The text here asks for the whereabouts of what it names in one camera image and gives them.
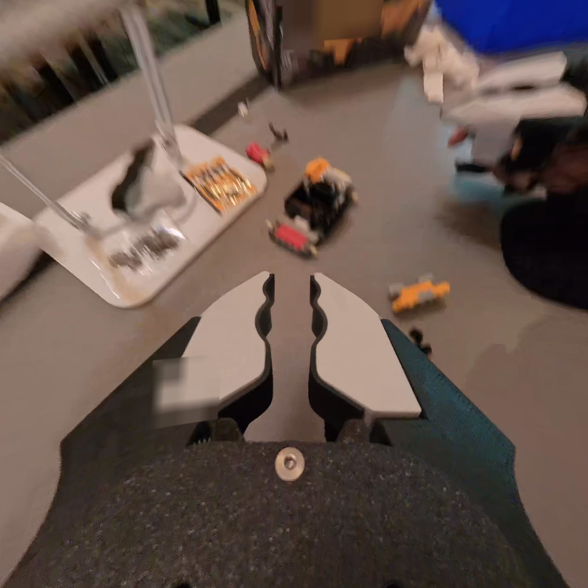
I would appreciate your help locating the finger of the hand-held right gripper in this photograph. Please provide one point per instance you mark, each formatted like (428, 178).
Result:
(523, 71)
(514, 108)

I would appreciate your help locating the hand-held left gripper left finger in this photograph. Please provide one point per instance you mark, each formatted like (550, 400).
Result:
(229, 340)

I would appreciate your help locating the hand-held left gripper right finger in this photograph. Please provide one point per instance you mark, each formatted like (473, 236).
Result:
(363, 363)

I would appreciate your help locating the small black toy brick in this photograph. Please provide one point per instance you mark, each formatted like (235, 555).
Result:
(420, 340)

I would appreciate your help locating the orange grey brick assembly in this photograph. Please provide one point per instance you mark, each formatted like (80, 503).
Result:
(420, 294)

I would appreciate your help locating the black red toy car chassis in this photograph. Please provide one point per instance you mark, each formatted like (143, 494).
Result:
(317, 211)

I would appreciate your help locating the blue plastic bin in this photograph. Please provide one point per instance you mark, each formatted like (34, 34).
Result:
(514, 23)

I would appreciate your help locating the crumpled white paper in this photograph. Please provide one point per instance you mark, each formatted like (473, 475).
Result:
(441, 59)

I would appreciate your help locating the instruction booklet on stand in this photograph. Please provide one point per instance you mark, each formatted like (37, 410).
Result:
(197, 239)

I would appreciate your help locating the black textured pad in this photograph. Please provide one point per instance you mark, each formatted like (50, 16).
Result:
(551, 252)

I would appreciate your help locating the clear bag of dark parts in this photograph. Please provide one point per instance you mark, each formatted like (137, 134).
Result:
(142, 248)

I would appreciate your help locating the loose grey finger plate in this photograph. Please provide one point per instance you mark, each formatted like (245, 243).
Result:
(147, 193)

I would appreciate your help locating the small red toy piece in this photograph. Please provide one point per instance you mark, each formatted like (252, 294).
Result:
(257, 154)

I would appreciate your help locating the black toy set box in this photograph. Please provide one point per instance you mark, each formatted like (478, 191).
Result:
(321, 41)

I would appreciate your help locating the small black toy part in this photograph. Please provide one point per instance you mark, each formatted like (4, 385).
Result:
(278, 133)

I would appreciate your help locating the white toy helmet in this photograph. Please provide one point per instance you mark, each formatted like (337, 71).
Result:
(243, 109)

